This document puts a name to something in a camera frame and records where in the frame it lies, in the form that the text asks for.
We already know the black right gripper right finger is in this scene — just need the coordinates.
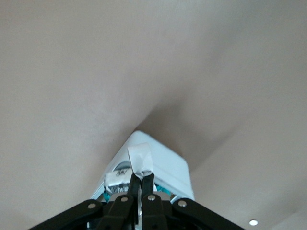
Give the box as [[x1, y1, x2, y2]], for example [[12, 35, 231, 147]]
[[141, 172, 245, 230]]

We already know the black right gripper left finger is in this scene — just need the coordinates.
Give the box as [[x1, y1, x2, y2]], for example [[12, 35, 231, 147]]
[[28, 172, 141, 230]]

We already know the grey storage box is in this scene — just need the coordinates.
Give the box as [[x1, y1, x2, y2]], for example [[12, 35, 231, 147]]
[[92, 130, 196, 205]]

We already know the black and white small device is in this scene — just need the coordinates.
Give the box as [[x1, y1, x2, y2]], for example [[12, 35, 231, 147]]
[[104, 168, 133, 194]]

